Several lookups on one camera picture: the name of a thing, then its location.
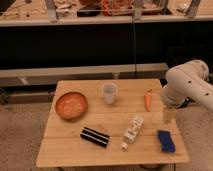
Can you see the low grey bench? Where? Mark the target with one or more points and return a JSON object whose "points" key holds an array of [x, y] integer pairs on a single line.
{"points": [[48, 76]]}

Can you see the blue sponge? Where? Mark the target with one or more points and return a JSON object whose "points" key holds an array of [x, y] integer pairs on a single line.
{"points": [[166, 141]]}

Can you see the long wooden shelf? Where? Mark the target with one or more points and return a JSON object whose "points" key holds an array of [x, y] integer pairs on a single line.
{"points": [[90, 12]]}

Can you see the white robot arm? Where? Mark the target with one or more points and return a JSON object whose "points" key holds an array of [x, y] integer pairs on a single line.
{"points": [[186, 80]]}

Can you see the black white striped block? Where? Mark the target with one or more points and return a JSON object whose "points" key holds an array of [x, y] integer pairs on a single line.
{"points": [[95, 136]]}

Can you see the white plastic bottle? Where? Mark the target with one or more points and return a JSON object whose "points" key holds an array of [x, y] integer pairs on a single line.
{"points": [[132, 131]]}

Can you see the orange carrot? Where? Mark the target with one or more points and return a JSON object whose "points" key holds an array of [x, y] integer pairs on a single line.
{"points": [[148, 100]]}

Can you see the orange wooden bowl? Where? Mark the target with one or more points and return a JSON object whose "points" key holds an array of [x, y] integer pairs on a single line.
{"points": [[71, 105]]}

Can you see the wooden slat table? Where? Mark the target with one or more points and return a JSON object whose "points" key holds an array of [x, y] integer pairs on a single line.
{"points": [[62, 145]]}

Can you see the translucent tan gripper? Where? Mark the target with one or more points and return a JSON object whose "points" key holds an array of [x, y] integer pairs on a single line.
{"points": [[169, 114]]}

